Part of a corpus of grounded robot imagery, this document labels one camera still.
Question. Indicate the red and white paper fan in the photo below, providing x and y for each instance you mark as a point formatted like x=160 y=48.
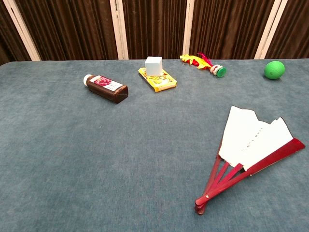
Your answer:
x=253 y=137

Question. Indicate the yellow snack box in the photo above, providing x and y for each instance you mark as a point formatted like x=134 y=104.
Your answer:
x=161 y=83

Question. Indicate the pale blue cube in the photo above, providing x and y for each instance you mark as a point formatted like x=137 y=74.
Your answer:
x=153 y=66

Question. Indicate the dark red juice bottle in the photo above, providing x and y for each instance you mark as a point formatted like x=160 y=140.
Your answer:
x=106 y=88

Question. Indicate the colourful feather shuttlecock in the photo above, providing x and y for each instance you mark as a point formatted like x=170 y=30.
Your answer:
x=207 y=65

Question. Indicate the green ball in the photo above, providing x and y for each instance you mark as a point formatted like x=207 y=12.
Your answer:
x=274 y=70

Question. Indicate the white screen frame post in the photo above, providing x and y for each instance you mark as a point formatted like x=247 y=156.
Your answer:
x=269 y=31
x=21 y=29
x=188 y=29
x=119 y=29

